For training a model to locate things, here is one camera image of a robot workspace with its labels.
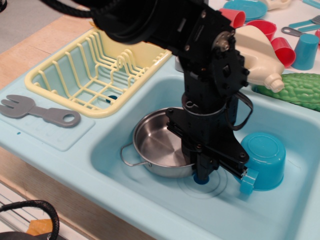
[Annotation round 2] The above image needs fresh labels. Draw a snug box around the stainless steel pot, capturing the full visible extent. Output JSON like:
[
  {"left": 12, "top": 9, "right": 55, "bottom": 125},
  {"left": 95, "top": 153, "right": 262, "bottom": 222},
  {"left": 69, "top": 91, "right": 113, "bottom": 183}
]
[{"left": 120, "top": 108, "right": 195, "bottom": 179}]

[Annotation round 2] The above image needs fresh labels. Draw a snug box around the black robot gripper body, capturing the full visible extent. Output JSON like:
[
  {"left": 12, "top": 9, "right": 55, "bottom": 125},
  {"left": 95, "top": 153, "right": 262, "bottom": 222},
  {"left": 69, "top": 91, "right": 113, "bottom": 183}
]
[{"left": 165, "top": 107, "right": 249, "bottom": 179}]

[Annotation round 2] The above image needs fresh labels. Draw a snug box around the light blue toy sink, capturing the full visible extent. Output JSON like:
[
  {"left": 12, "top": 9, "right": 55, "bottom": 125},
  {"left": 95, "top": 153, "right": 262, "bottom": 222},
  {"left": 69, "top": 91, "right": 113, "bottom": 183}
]
[{"left": 0, "top": 58, "right": 320, "bottom": 240}]

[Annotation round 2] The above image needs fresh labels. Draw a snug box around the red plastic bowl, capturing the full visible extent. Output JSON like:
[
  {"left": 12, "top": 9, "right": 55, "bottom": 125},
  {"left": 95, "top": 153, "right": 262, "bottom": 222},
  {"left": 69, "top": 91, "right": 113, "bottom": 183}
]
[{"left": 246, "top": 19, "right": 277, "bottom": 42}]

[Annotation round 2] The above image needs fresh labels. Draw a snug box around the grey toy faucet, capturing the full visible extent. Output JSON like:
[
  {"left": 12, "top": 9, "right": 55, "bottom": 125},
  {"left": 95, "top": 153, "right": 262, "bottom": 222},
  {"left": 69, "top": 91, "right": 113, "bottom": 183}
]
[{"left": 174, "top": 56, "right": 184, "bottom": 73}]

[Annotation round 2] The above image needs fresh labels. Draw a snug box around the black braided cable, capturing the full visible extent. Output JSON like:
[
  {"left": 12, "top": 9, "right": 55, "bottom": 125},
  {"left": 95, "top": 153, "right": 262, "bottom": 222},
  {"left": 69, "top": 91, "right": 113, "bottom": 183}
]
[{"left": 0, "top": 199, "right": 61, "bottom": 240}]

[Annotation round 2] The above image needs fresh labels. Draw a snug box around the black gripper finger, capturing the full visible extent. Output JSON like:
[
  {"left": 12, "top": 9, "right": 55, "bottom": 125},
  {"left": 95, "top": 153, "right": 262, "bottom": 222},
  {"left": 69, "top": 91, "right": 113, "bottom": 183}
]
[{"left": 191, "top": 152, "right": 219, "bottom": 181}]

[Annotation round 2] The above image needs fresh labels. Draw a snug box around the cream plastic container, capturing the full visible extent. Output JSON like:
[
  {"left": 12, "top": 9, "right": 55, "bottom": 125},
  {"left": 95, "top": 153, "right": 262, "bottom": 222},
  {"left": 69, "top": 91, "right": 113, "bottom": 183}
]
[{"left": 263, "top": 0, "right": 292, "bottom": 11}]

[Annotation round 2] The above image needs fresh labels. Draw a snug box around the green bitter gourd toy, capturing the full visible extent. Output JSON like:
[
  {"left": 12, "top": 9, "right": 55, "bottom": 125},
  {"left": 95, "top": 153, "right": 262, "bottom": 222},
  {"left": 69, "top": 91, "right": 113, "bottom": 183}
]
[{"left": 253, "top": 73, "right": 320, "bottom": 112}]

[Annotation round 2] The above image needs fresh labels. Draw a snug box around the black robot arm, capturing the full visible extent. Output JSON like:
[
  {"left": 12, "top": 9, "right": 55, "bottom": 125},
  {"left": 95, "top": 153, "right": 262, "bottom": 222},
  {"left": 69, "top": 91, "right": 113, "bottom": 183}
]
[{"left": 45, "top": 0, "right": 253, "bottom": 181}]

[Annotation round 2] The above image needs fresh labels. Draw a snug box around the teal toy spatula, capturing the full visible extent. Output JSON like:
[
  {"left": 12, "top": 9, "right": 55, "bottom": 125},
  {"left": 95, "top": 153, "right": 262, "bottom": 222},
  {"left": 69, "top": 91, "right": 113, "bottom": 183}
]
[{"left": 288, "top": 15, "right": 320, "bottom": 33}]

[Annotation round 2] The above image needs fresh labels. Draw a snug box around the red plastic cup lying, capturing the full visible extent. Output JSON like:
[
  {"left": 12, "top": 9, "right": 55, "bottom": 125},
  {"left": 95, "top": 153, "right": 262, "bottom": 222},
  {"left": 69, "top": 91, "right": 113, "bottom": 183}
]
[{"left": 219, "top": 8, "right": 246, "bottom": 29}]

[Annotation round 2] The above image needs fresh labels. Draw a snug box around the yellow plastic drying rack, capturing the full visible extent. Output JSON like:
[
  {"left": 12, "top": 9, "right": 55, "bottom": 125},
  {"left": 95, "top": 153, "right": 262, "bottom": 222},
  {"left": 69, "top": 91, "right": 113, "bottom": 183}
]
[{"left": 24, "top": 28, "right": 172, "bottom": 118}]

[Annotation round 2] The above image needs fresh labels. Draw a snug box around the blue plastic mug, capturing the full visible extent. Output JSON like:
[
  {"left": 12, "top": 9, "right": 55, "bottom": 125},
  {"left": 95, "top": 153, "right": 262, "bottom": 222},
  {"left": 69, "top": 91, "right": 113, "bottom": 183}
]
[{"left": 238, "top": 132, "right": 286, "bottom": 195}]

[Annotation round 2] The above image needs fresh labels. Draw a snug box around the grey plastic toy fork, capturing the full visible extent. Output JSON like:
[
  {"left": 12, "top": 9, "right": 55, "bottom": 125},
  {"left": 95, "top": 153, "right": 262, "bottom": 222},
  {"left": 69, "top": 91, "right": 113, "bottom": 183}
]
[{"left": 0, "top": 94, "right": 81, "bottom": 128}]

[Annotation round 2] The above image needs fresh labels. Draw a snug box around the cream plastic detergent bottle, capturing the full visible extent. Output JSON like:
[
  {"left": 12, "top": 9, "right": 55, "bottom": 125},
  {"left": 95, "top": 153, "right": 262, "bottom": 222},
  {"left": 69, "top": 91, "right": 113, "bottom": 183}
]
[{"left": 234, "top": 25, "right": 285, "bottom": 93}]

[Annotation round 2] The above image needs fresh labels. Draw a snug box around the blue plastic cup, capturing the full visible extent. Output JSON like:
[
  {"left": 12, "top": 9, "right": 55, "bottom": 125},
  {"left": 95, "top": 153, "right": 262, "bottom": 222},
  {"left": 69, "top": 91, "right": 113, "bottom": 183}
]
[{"left": 291, "top": 34, "right": 320, "bottom": 71}]

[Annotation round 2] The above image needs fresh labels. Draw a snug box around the blue plastic plate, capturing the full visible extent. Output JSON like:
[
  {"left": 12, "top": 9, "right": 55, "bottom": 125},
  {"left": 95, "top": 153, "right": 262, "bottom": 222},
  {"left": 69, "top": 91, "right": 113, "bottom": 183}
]
[{"left": 223, "top": 0, "right": 268, "bottom": 22}]

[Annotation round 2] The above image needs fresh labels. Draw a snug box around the orange tape piece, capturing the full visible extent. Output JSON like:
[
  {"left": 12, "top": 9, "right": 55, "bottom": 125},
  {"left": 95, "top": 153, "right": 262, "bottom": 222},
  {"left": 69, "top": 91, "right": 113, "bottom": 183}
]
[{"left": 26, "top": 219, "right": 53, "bottom": 236}]

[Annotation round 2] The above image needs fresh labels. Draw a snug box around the grey toy utensil handle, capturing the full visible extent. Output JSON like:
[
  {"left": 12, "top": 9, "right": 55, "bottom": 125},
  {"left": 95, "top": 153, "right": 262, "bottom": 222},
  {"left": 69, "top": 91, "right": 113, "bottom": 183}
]
[{"left": 281, "top": 26, "right": 303, "bottom": 37}]

